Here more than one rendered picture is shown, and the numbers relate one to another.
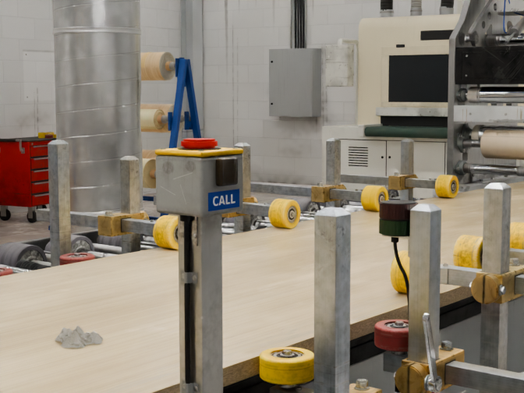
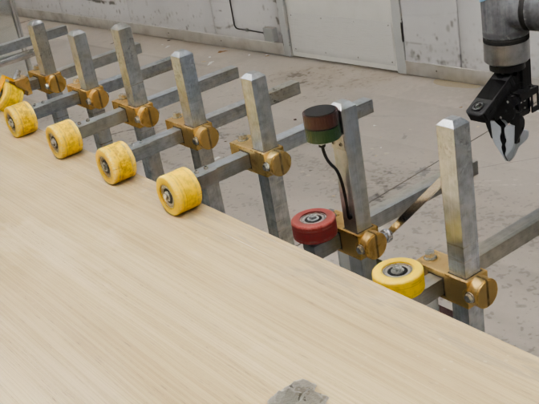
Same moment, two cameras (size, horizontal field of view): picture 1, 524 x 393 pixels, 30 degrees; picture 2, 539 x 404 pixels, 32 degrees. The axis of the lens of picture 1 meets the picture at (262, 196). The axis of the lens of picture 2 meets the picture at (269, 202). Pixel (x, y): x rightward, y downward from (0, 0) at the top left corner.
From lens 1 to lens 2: 1.70 m
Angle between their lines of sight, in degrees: 71
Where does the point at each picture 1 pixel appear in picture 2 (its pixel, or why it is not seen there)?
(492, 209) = (261, 95)
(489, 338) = (280, 202)
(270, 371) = (417, 287)
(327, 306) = (469, 197)
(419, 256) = (354, 145)
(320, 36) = not seen: outside the picture
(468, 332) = not seen: hidden behind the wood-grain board
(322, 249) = (461, 154)
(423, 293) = (360, 174)
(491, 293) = (287, 163)
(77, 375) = (437, 389)
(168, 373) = (439, 333)
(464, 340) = not seen: hidden behind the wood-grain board
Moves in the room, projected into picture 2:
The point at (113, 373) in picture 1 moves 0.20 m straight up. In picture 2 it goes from (431, 366) to (418, 232)
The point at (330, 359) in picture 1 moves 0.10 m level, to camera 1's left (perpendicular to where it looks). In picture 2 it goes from (474, 236) to (471, 269)
